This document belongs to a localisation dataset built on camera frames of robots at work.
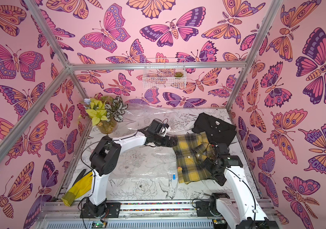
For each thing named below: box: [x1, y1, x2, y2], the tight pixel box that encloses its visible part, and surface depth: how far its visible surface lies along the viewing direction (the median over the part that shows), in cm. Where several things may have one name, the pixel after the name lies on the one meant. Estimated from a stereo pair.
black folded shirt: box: [191, 112, 238, 146], surface depth 108 cm
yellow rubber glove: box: [61, 171, 93, 207], surface depth 81 cm
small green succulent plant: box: [173, 71, 184, 78], surface depth 94 cm
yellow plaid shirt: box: [172, 131, 216, 184], surface depth 90 cm
